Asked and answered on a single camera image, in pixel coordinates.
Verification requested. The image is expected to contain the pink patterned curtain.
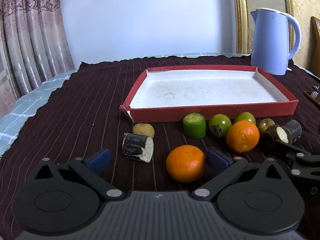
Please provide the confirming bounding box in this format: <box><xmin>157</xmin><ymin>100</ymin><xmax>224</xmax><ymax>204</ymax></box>
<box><xmin>0</xmin><ymin>0</ymin><xmax>75</xmax><ymax>119</ymax></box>

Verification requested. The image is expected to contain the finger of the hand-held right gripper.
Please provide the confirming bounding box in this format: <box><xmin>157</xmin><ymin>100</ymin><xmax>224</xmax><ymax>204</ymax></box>
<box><xmin>274</xmin><ymin>140</ymin><xmax>320</xmax><ymax>188</ymax></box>

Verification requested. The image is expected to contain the small dark sugarcane piece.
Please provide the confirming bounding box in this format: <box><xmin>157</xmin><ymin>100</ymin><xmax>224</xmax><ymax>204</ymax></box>
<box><xmin>265</xmin><ymin>119</ymin><xmax>302</xmax><ymax>145</ymax></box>

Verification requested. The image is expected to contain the gold framed wall panel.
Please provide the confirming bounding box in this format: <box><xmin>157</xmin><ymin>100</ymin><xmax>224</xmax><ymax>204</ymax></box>
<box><xmin>231</xmin><ymin>0</ymin><xmax>295</xmax><ymax>55</ymax></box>

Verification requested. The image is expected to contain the wooden chair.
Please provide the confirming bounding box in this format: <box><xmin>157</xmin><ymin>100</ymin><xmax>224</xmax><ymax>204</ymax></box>
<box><xmin>310</xmin><ymin>16</ymin><xmax>320</xmax><ymax>78</ymax></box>

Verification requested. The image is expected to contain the round brown fruit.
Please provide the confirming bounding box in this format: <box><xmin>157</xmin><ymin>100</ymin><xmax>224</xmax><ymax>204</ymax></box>
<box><xmin>257</xmin><ymin>118</ymin><xmax>275</xmax><ymax>134</ymax></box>
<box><xmin>132</xmin><ymin>123</ymin><xmax>155</xmax><ymax>139</ymax></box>

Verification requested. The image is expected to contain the blue electric kettle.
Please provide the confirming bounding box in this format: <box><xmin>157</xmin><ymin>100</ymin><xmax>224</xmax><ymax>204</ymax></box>
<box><xmin>250</xmin><ymin>7</ymin><xmax>302</xmax><ymax>76</ymax></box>

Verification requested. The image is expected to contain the light blue checked tablecloth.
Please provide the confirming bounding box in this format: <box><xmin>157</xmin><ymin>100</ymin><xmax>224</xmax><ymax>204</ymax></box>
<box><xmin>0</xmin><ymin>52</ymin><xmax>253</xmax><ymax>155</ymax></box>

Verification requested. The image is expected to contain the green cucumber piece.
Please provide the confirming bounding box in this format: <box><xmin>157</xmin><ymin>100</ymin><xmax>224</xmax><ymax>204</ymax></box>
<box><xmin>182</xmin><ymin>113</ymin><xmax>207</xmax><ymax>139</ymax></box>

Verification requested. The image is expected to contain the red cardboard tray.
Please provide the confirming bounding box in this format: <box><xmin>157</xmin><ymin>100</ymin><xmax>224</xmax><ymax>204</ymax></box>
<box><xmin>119</xmin><ymin>65</ymin><xmax>299</xmax><ymax>124</ymax></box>

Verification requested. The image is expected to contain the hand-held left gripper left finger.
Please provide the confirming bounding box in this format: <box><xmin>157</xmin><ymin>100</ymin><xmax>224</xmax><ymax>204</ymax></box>
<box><xmin>34</xmin><ymin>149</ymin><xmax>125</xmax><ymax>201</ymax></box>

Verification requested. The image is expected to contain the dark striped cloth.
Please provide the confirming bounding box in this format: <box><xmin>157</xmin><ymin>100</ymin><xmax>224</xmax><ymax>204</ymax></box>
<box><xmin>0</xmin><ymin>55</ymin><xmax>320</xmax><ymax>240</ymax></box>

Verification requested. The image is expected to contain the large dark sugarcane piece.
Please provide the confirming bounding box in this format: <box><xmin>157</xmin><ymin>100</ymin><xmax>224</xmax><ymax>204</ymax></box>
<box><xmin>122</xmin><ymin>133</ymin><xmax>154</xmax><ymax>163</ymax></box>

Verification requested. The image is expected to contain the orange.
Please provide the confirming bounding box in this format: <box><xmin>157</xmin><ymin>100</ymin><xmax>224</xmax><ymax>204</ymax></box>
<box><xmin>226</xmin><ymin>120</ymin><xmax>260</xmax><ymax>153</ymax></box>
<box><xmin>166</xmin><ymin>145</ymin><xmax>206</xmax><ymax>183</ymax></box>

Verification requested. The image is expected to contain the green tomato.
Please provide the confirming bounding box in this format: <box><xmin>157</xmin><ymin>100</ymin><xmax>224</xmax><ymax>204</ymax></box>
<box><xmin>234</xmin><ymin>112</ymin><xmax>256</xmax><ymax>127</ymax></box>
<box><xmin>209</xmin><ymin>114</ymin><xmax>232</xmax><ymax>138</ymax></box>

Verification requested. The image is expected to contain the dark flat object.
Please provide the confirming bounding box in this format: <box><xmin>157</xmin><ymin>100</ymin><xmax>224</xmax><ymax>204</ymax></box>
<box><xmin>304</xmin><ymin>86</ymin><xmax>320</xmax><ymax>105</ymax></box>

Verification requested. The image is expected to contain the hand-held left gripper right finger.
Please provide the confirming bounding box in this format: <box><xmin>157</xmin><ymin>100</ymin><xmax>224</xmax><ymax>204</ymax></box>
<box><xmin>194</xmin><ymin>148</ymin><xmax>284</xmax><ymax>201</ymax></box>

